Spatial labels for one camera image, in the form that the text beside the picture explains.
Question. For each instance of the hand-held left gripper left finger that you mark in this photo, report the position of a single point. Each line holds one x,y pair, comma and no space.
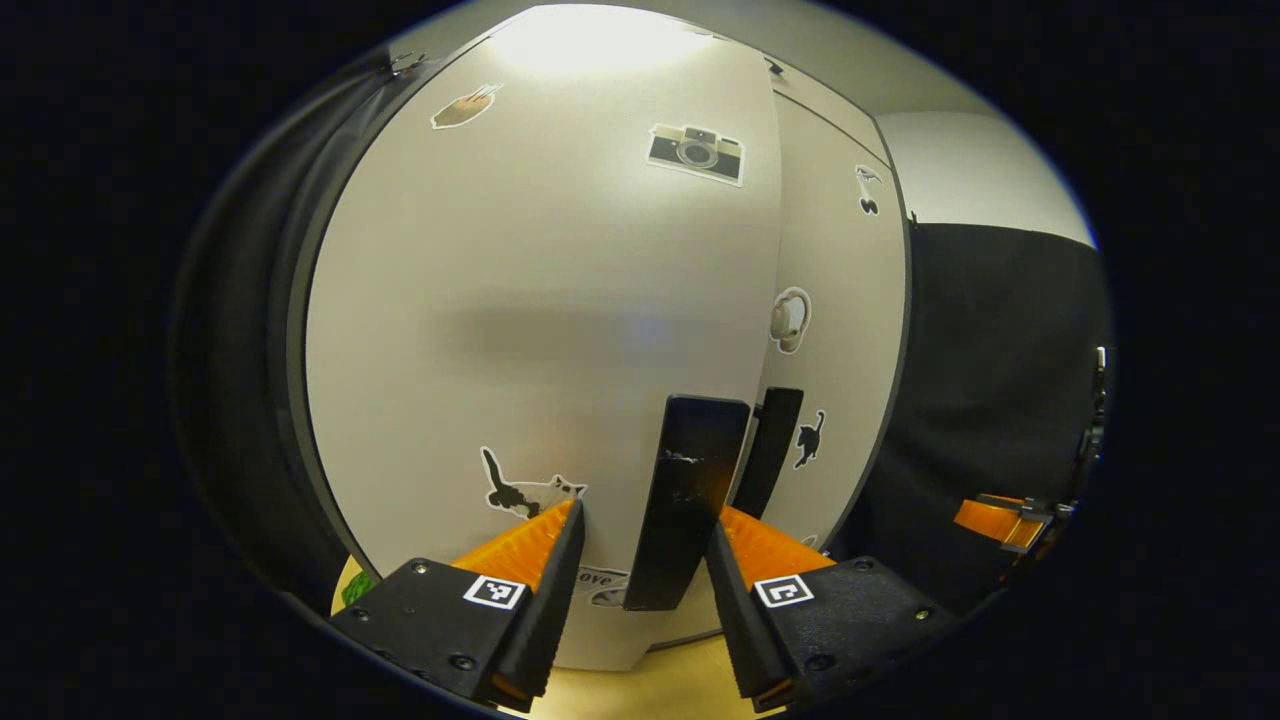
545,620

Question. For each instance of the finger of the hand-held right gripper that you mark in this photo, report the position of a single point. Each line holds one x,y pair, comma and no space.
990,518

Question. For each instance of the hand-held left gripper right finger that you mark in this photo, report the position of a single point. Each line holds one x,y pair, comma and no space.
745,630

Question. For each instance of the white cabinet door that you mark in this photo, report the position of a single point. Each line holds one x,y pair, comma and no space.
540,280
840,260

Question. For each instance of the white shoe cabinet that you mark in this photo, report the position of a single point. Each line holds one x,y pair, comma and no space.
296,330

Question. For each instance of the black backdrop cloth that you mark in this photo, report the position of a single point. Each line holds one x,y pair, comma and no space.
980,350
240,350

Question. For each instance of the green striped toy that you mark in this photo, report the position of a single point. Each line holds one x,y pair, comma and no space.
357,590

